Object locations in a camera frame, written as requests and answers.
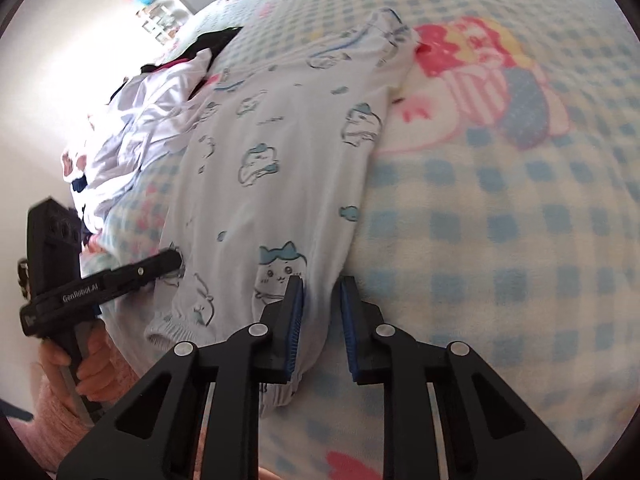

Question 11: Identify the person's left forearm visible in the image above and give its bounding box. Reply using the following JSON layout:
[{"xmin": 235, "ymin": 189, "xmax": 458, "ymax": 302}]
[{"xmin": 10, "ymin": 345, "xmax": 148, "ymax": 471}]

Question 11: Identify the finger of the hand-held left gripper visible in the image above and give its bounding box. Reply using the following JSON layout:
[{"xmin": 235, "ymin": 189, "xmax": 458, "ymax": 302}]
[{"xmin": 102, "ymin": 250, "xmax": 184, "ymax": 306}]

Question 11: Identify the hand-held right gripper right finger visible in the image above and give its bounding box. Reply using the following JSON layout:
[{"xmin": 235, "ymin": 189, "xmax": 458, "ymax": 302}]
[{"xmin": 339, "ymin": 275, "xmax": 583, "ymax": 480}]

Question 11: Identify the checkered cartoon print blanket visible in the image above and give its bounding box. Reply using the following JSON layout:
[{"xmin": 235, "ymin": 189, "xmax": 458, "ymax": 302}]
[{"xmin": 80, "ymin": 0, "xmax": 640, "ymax": 480}]

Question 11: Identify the white cartoon print pajama top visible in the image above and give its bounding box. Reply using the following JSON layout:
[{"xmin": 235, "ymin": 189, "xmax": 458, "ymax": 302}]
[{"xmin": 145, "ymin": 7, "xmax": 421, "ymax": 418}]

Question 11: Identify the white satin garment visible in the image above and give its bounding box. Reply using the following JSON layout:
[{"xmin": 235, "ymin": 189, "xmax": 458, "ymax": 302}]
[{"xmin": 62, "ymin": 52, "xmax": 213, "ymax": 233}]

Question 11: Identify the white shelf rack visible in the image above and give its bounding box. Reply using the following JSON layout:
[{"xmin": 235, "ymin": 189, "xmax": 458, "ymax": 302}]
[{"xmin": 139, "ymin": 2, "xmax": 183, "ymax": 45}]

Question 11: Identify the black garment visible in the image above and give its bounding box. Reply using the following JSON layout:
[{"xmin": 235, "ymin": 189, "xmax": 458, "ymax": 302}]
[{"xmin": 140, "ymin": 25, "xmax": 246, "ymax": 73}]

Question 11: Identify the light pink garment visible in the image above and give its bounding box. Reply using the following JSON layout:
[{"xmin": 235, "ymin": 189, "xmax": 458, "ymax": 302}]
[{"xmin": 61, "ymin": 147, "xmax": 90, "ymax": 183}]

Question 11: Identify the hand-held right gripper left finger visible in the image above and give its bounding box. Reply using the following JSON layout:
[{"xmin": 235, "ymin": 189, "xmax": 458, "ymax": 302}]
[{"xmin": 56, "ymin": 275, "xmax": 306, "ymax": 480}]

